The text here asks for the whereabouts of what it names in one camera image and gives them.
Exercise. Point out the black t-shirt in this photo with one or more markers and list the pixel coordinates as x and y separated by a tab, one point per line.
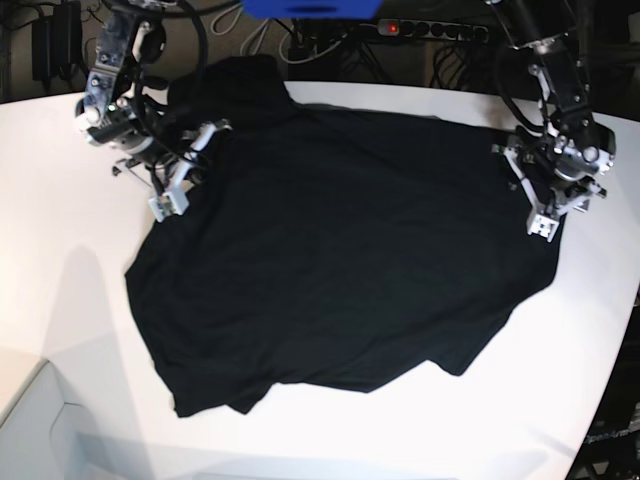
332	247

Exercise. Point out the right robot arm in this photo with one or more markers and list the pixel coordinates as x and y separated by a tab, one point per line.
117	111

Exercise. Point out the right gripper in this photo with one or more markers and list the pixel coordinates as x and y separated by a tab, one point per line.
158	169

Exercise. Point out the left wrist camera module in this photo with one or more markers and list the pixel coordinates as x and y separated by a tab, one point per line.
541	225

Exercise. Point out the black power strip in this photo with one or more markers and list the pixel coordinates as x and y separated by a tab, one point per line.
432	30

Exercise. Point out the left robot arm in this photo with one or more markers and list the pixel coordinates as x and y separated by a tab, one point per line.
557	161

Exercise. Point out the black equipment box left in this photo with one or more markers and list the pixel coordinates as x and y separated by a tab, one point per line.
56	43

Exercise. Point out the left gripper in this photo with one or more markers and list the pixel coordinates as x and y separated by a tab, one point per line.
548	190

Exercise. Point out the blue box overhead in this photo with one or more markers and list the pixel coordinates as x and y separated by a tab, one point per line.
312	9

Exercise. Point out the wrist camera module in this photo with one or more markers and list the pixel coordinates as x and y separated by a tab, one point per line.
169	203
541	225

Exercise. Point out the white bin bottom left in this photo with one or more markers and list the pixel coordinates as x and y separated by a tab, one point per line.
46	436

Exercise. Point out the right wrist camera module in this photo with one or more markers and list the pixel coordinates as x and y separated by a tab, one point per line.
169	203

